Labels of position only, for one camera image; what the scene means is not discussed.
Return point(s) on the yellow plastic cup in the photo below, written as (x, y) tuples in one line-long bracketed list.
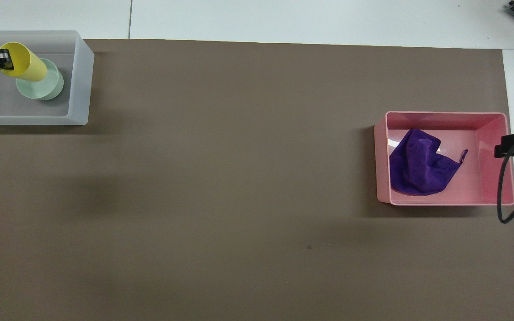
[(29, 67)]

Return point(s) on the translucent white plastic box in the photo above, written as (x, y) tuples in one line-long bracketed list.
[(80, 89)]

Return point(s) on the pink plastic box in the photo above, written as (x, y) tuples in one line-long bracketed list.
[(493, 174)]

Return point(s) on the pale green plastic cup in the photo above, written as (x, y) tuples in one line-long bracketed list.
[(47, 87)]

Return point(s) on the purple cloth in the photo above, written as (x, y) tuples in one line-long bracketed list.
[(417, 169)]

